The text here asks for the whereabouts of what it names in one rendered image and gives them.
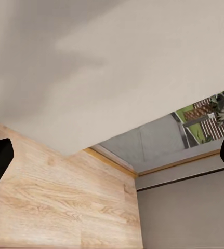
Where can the fixed window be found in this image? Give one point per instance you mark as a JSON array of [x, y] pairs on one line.
[[191, 133]]

